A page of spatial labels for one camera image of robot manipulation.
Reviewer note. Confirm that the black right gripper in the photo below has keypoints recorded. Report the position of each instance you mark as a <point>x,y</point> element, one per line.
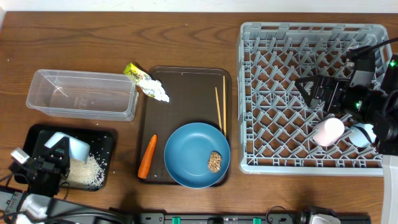
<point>337,87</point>

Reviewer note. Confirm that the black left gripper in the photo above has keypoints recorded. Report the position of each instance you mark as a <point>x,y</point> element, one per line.
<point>46,169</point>

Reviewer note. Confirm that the light blue rice bowl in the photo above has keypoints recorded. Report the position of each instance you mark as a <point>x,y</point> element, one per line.
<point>78,149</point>

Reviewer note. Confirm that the pink cup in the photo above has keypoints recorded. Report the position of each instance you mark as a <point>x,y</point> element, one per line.
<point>328,131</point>

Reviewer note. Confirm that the light blue cup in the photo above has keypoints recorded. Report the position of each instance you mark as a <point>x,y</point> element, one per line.
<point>362,135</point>

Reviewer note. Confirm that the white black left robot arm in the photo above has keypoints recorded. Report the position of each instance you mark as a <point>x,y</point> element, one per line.
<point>23,207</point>

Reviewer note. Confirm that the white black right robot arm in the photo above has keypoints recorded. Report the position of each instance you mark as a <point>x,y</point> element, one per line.
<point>375,107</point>

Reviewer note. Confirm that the black waste bin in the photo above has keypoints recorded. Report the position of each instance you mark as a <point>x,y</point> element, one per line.
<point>101,148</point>

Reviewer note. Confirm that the grey dishwasher rack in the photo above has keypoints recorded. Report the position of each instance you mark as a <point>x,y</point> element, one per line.
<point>275,125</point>

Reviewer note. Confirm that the pile of rice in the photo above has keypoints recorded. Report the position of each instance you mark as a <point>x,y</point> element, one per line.
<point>87,175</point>

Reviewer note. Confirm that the clear plastic bin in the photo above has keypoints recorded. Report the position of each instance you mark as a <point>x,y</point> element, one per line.
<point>84,95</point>

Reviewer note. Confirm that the orange carrot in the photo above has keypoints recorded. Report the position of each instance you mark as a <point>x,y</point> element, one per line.
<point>146,161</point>

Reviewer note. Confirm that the wooden chopstick left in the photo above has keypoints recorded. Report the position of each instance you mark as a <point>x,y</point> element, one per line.
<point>218,109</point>

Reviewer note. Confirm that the yellow crumpled snack wrapper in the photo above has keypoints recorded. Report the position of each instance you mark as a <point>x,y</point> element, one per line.
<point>152,88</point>

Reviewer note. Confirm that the dark brown tray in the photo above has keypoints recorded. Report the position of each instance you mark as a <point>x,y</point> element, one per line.
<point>192,100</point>

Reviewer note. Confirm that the brown food lump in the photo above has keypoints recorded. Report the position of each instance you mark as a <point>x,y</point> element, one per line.
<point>214,162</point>

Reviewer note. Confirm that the large blue plate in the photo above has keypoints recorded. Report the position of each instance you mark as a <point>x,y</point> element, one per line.
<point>188,151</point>

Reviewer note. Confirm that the black rail with green clips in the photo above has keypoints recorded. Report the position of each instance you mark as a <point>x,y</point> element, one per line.
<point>275,215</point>

